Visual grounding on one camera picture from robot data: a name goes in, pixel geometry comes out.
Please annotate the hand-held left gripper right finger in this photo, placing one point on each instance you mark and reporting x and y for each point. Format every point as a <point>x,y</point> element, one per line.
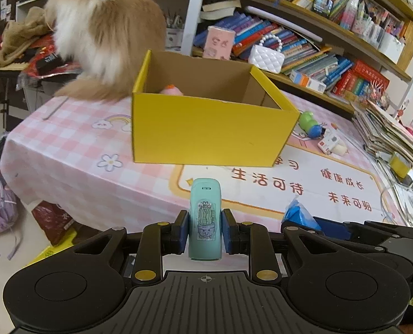
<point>229,235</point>

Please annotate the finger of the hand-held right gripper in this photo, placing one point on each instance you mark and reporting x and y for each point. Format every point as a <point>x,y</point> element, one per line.
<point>331,229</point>

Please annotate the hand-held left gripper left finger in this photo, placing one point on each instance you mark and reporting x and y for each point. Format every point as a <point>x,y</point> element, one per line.
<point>183,231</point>

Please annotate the mint green correction tape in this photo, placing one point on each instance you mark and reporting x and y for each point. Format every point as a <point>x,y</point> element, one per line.
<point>204,215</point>

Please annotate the blue plastic toy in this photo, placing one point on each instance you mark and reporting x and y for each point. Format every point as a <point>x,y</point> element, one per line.
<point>298,212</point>

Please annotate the white charger block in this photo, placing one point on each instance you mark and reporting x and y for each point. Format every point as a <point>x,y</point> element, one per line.
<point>341,149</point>

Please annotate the red and white small box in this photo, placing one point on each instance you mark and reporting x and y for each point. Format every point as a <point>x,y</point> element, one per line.
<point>328,142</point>

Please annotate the yellow cardboard box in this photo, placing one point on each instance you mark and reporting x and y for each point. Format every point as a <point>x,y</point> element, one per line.
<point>206,135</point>

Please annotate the green and blue toy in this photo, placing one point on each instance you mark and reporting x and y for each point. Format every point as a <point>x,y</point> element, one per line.
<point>309,121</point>

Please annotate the pink round plush toy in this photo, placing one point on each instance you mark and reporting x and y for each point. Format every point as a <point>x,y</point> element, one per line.
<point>171,91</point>

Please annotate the dark smartphone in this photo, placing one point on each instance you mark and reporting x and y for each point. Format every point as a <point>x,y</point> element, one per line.
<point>411,181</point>

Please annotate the yellow tape roll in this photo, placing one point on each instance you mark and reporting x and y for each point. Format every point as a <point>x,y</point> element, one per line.
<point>400,165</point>

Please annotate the stack of papers and booklets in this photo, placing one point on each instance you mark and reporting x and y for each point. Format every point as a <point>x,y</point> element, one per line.
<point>387,132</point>

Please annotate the red plastic bag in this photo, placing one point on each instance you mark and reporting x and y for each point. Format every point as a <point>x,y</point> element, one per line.
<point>53,221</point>

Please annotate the sparkly antler tiara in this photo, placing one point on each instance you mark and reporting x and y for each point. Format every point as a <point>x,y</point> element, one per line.
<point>373,95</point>

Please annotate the red thick books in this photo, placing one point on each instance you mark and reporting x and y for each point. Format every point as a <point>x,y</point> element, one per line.
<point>349,85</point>

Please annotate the orange and white carton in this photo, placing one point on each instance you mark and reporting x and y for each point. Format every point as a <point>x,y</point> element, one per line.
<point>307,81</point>

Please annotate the red dictionary box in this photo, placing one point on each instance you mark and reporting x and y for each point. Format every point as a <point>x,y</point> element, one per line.
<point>371,73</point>

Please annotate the white quilted pearl handbag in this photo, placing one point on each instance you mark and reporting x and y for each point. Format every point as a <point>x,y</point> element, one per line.
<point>266,58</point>

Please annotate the row of colourful books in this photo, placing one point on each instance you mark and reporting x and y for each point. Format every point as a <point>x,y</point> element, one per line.
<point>297,50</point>

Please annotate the white plastic pen container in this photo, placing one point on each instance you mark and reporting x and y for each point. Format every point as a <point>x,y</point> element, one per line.
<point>392,48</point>

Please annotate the pink cartoon box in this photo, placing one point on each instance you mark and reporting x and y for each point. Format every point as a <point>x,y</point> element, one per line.
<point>219,43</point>

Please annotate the clear pen cup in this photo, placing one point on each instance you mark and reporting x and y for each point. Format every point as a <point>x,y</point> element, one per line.
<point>174,33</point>

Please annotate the row of markers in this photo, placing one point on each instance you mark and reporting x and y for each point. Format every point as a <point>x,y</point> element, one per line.
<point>377,21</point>

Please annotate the white rolled tube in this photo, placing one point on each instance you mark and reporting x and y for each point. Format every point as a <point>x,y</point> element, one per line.
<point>283,21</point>

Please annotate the pastel bottle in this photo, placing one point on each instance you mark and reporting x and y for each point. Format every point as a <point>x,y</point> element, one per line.
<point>349,15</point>

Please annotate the black small box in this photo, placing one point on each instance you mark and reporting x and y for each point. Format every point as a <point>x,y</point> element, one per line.
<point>49,63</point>

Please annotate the fluffy orange and white cat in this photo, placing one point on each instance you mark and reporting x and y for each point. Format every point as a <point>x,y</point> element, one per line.
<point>116,24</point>

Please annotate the stacked lying books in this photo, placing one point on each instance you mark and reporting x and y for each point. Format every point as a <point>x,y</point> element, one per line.
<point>220,8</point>

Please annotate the wooden bookshelf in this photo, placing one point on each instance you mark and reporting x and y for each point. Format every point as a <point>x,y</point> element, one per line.
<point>373,5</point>

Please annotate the brown cloth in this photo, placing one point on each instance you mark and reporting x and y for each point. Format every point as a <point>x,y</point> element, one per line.
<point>18,38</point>

